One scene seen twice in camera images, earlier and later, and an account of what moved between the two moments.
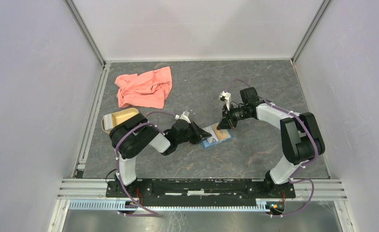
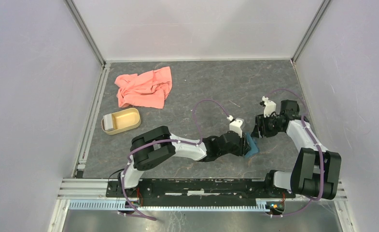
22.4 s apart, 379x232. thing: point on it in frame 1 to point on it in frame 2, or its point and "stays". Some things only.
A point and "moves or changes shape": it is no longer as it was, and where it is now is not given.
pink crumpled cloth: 148,90 stays
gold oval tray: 120,116 stays
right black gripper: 225,123 to 258,132
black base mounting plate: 200,192 stays
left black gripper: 199,133 to 244,147
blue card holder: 206,143 moves or changes shape
